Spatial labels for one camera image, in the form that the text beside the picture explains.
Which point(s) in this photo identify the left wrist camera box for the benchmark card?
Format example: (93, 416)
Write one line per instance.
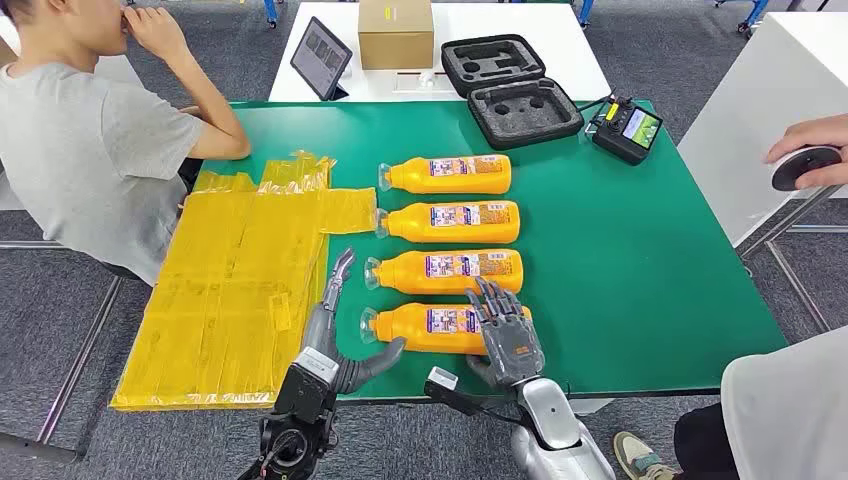
(305, 391)

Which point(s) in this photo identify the black round disc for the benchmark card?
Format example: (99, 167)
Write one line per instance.
(802, 169)

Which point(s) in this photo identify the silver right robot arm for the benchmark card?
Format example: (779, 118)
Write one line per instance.
(556, 430)

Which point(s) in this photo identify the small white plastic object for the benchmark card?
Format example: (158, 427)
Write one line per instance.
(425, 81)

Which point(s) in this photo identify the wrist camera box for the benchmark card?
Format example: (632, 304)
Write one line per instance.
(442, 381)
(305, 391)

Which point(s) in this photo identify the black tablet on stand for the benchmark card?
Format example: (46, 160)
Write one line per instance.
(321, 60)

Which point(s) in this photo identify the black stool seat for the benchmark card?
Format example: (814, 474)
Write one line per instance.
(119, 272)

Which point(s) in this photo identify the person's right hand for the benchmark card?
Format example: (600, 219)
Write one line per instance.
(156, 33)

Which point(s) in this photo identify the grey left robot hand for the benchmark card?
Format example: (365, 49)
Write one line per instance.
(321, 331)

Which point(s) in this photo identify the black foam lined case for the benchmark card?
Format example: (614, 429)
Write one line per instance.
(523, 116)

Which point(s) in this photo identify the black remote controller with screen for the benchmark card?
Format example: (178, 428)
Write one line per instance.
(613, 139)

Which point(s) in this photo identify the white table foot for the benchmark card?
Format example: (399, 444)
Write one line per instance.
(590, 406)

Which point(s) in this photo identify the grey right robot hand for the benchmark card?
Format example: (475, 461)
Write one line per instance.
(513, 348)

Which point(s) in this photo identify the brown cardboard box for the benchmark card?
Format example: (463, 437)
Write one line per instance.
(396, 36)

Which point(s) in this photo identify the person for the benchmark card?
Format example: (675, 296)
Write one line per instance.
(79, 166)
(782, 411)

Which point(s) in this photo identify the orange detergent bottle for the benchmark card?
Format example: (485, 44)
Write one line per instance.
(404, 273)
(411, 175)
(411, 225)
(411, 329)

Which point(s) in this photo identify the grey metal table frame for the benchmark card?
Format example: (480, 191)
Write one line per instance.
(792, 220)
(80, 358)

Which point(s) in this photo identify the person's hand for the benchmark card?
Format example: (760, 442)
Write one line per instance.
(818, 132)

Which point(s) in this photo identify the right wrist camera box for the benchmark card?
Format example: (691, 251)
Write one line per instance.
(442, 381)

